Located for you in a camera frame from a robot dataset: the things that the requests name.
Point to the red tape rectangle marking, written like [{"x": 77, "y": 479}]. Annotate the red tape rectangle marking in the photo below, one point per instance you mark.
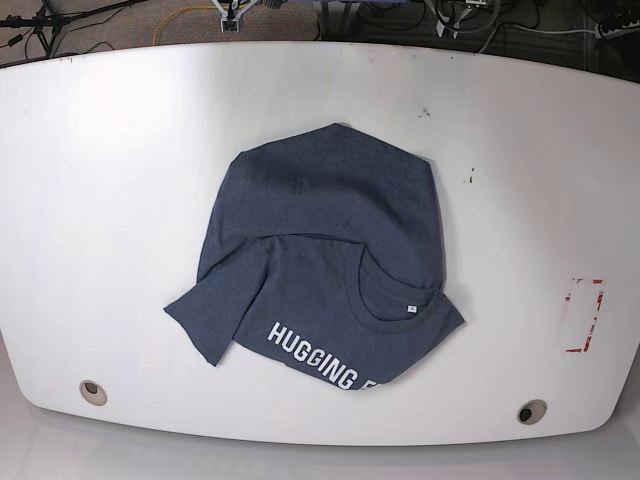
[{"x": 580, "y": 312}]

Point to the left table cable grommet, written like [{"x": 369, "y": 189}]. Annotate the left table cable grommet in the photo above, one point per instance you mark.
[{"x": 93, "y": 393}]

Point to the right table cable grommet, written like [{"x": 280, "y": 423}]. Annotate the right table cable grommet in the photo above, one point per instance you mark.
[{"x": 532, "y": 412}]

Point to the dark blue printed T-shirt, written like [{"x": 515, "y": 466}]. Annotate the dark blue printed T-shirt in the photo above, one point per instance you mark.
[{"x": 323, "y": 252}]

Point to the table cable grommet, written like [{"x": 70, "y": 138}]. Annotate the table cable grommet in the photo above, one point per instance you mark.
[
  {"x": 93, "y": 393},
  {"x": 532, "y": 412}
]

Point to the white power strip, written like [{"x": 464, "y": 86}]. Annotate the white power strip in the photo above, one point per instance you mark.
[{"x": 618, "y": 26}]

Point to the black tripod stand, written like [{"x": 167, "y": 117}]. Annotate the black tripod stand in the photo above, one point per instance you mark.
[{"x": 48, "y": 23}]

